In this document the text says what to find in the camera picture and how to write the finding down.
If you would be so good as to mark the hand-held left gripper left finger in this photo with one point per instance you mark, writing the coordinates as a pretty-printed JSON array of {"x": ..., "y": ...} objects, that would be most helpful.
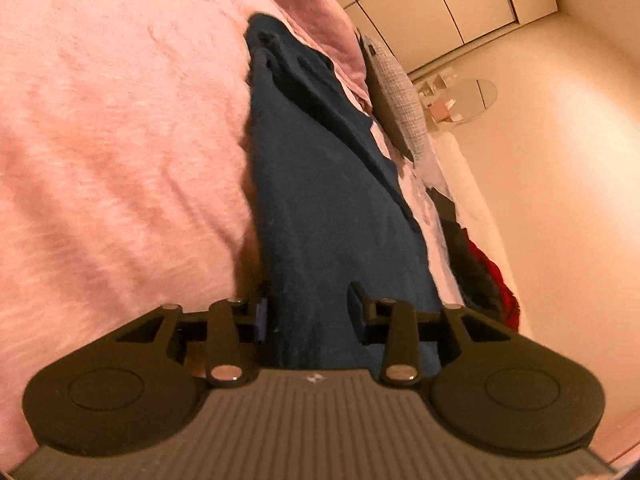
[{"x": 259, "y": 317}]

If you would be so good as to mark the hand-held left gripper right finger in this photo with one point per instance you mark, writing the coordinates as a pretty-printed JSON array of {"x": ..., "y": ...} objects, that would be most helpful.
[{"x": 356, "y": 305}]

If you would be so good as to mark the dark blue sweater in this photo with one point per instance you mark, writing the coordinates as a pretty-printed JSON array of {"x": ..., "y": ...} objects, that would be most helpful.
[{"x": 320, "y": 220}]

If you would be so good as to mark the dark clothes pile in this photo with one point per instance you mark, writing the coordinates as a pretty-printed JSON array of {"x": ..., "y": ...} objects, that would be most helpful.
[{"x": 467, "y": 255}]

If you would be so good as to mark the red cloth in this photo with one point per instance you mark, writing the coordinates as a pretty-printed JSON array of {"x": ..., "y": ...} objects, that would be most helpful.
[{"x": 502, "y": 290}]

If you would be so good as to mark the white bed sheet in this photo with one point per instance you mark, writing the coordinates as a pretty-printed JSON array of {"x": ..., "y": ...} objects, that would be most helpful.
[{"x": 450, "y": 175}]

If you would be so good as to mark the grey knitted pillow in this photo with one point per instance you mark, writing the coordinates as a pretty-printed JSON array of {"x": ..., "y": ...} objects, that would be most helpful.
[{"x": 397, "y": 95}]

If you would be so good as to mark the pink bedspread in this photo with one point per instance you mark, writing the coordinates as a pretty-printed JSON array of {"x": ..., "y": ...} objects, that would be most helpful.
[{"x": 120, "y": 135}]

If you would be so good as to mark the round glass side table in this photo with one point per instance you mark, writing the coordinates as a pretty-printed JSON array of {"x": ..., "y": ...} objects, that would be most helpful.
[{"x": 467, "y": 100}]

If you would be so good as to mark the pink pillow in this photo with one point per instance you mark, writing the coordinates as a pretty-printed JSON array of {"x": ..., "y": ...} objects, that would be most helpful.
[{"x": 320, "y": 15}]

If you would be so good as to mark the cream wardrobe doors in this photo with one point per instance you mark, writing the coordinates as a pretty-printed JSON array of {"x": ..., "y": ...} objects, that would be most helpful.
[{"x": 440, "y": 5}]

